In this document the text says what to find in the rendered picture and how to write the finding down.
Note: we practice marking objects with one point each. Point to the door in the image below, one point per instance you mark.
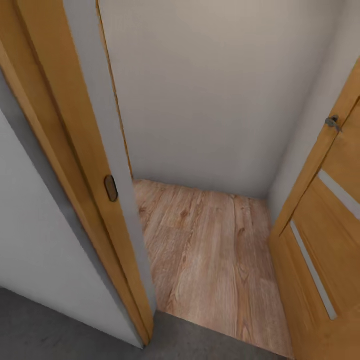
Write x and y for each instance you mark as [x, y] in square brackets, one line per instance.
[314, 244]
[112, 80]

